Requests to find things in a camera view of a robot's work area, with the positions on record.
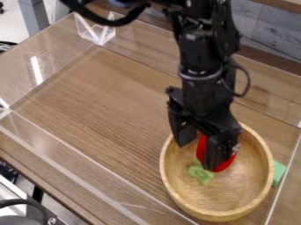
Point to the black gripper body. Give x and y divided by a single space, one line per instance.
204 98

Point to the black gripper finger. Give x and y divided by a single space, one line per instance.
184 130
221 153

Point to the red toy with green stem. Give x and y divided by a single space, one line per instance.
197 170

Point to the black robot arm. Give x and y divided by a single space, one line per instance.
206 37

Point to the brown wooden bowl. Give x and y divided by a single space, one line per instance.
236 190

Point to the green flat block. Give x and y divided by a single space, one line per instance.
280 169

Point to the clear acrylic tray enclosure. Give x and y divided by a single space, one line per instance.
85 124

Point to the black metal bracket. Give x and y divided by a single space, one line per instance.
42 214

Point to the grey post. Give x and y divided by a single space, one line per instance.
35 15

